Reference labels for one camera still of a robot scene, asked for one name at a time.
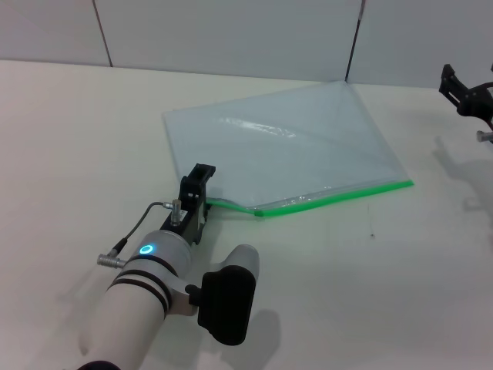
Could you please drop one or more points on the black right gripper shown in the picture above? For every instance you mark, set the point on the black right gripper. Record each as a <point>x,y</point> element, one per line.
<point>479,102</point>

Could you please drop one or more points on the clear document bag green zip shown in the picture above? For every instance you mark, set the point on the clear document bag green zip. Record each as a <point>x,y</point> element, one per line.
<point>277,150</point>

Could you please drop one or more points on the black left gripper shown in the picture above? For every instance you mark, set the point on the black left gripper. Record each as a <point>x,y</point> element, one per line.
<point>190,216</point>

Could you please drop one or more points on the green zipper slider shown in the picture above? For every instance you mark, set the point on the green zipper slider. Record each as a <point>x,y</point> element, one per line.
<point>259,212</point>

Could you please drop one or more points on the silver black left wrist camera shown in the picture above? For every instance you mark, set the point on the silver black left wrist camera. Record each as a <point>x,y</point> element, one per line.
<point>231,297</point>

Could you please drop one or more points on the black vertical wall strip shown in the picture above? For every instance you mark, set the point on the black vertical wall strip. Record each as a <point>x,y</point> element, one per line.
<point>353,42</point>

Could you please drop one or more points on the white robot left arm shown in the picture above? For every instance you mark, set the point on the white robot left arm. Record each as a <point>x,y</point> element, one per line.
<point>127,308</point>

